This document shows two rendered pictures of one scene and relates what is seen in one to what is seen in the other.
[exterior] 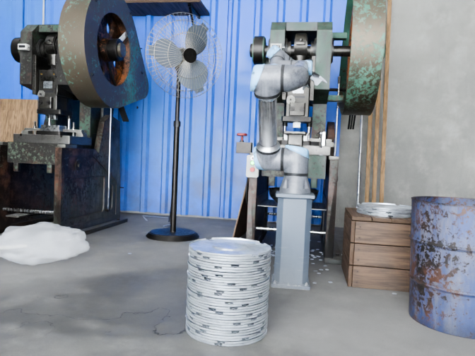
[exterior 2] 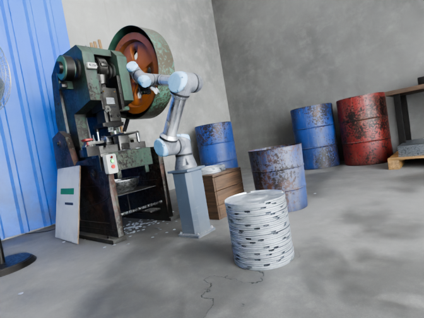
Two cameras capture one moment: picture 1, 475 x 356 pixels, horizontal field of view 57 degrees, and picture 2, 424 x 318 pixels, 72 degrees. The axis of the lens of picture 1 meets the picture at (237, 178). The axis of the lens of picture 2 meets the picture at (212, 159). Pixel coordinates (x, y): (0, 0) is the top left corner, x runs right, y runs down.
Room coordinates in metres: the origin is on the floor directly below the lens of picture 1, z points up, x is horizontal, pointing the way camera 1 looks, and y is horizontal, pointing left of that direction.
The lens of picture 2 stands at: (0.94, 1.29, 0.59)
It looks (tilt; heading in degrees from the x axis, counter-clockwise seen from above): 3 degrees down; 302
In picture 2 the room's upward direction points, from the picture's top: 9 degrees counter-clockwise
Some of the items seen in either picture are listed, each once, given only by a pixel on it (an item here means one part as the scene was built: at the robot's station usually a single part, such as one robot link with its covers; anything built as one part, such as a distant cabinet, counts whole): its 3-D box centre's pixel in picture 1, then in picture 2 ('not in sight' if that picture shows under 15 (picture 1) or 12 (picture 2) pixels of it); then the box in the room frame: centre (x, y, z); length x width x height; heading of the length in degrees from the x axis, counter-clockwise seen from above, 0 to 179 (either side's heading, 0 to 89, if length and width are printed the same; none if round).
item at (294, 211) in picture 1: (292, 238); (191, 200); (2.12, -0.28, 0.23); 0.19 x 0.19 x 0.45; 84
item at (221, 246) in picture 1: (230, 246); (254, 197); (1.52, 0.02, 0.30); 0.29 x 0.29 x 0.01
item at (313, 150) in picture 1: (295, 150); (113, 149); (2.91, -0.38, 0.68); 0.45 x 0.30 x 0.06; 81
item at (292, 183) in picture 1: (295, 182); (185, 161); (2.12, -0.28, 0.50); 0.15 x 0.15 x 0.10
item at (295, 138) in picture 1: (295, 142); (123, 141); (2.74, -0.35, 0.72); 0.25 x 0.14 x 0.14; 171
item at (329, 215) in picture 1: (333, 184); (135, 170); (3.01, -0.67, 0.45); 0.92 x 0.12 x 0.90; 171
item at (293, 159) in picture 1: (295, 159); (181, 144); (2.13, -0.28, 0.62); 0.13 x 0.12 x 0.14; 80
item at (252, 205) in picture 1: (256, 180); (79, 182); (3.10, -0.14, 0.45); 0.92 x 0.12 x 0.90; 171
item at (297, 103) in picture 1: (297, 94); (108, 105); (2.87, -0.37, 1.04); 0.17 x 0.15 x 0.30; 171
